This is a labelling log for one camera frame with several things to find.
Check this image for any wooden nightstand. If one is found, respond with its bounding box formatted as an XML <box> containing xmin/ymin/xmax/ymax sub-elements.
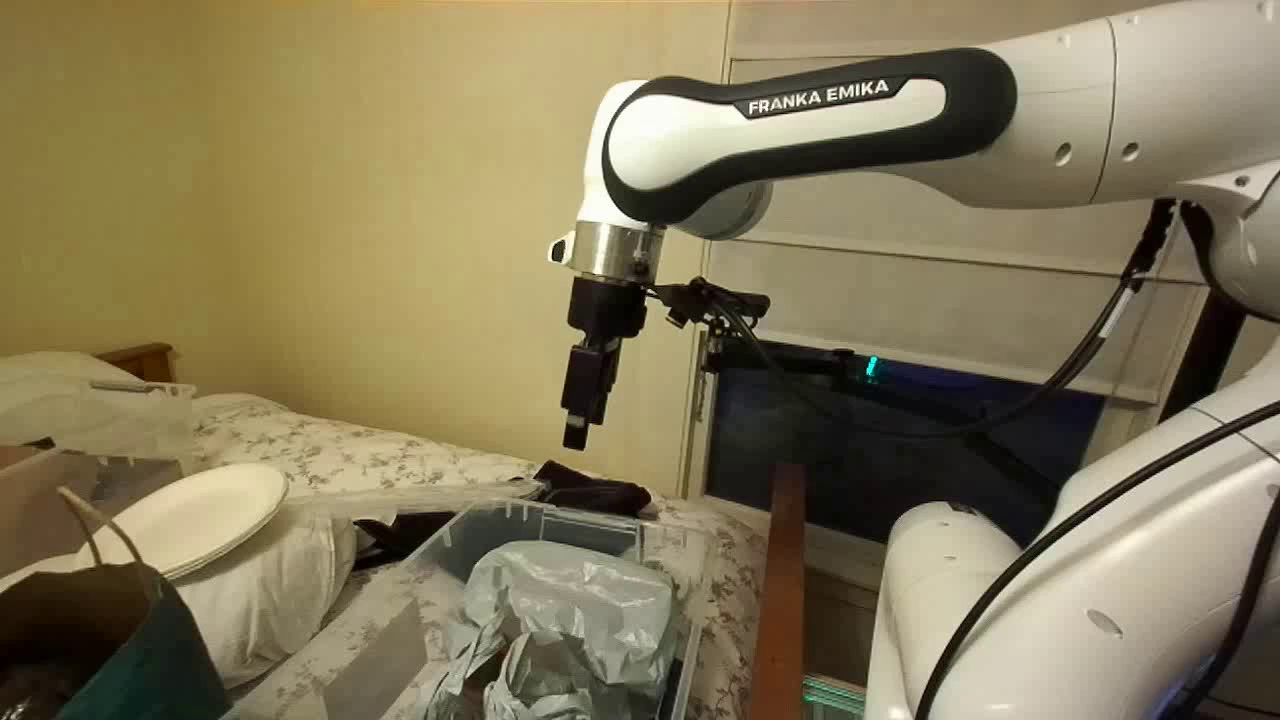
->
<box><xmin>103</xmin><ymin>344</ymin><xmax>175</xmax><ymax>379</ymax></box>

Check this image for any floral bed sheet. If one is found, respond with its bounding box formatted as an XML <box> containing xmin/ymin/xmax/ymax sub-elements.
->
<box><xmin>191</xmin><ymin>393</ymin><xmax>764</xmax><ymax>720</ymax></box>

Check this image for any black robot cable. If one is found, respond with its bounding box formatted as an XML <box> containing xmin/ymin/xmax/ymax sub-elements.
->
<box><xmin>740</xmin><ymin>197</ymin><xmax>1280</xmax><ymax>720</ymax></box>

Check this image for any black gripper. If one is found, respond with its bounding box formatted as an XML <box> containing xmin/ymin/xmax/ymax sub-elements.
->
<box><xmin>560</xmin><ymin>276</ymin><xmax>643</xmax><ymax>453</ymax></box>

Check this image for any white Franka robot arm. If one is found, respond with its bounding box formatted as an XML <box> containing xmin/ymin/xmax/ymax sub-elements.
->
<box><xmin>551</xmin><ymin>0</ymin><xmax>1280</xmax><ymax>720</ymax></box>

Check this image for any dark green tote bag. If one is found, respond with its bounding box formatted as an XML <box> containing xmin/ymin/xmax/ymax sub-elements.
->
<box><xmin>0</xmin><ymin>488</ymin><xmax>233</xmax><ymax>720</ymax></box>

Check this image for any wooden bed footboard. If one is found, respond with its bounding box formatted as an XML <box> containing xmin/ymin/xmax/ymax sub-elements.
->
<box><xmin>743</xmin><ymin>465</ymin><xmax>804</xmax><ymax>720</ymax></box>

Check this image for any dark cloth on bed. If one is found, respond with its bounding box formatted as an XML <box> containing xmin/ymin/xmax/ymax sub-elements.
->
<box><xmin>536</xmin><ymin>460</ymin><xmax>654</xmax><ymax>517</ymax></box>

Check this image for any clear plastic storage bin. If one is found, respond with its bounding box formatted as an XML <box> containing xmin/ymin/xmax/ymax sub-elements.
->
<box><xmin>229</xmin><ymin>505</ymin><xmax>703</xmax><ymax>720</ymax></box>

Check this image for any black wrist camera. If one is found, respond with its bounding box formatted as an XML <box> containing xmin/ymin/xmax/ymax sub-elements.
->
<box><xmin>649</xmin><ymin>276</ymin><xmax>774</xmax><ymax>334</ymax></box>

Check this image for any grey plastic bag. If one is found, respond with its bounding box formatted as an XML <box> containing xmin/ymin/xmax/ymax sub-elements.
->
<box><xmin>426</xmin><ymin>541</ymin><xmax>675</xmax><ymax>720</ymax></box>

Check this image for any clear plastic bag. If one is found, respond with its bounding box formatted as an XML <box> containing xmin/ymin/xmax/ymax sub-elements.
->
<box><xmin>0</xmin><ymin>352</ymin><xmax>195</xmax><ymax>465</ymax></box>

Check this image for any white pillow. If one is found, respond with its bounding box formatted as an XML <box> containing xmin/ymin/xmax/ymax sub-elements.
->
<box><xmin>0</xmin><ymin>505</ymin><xmax>361</xmax><ymax>693</ymax></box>

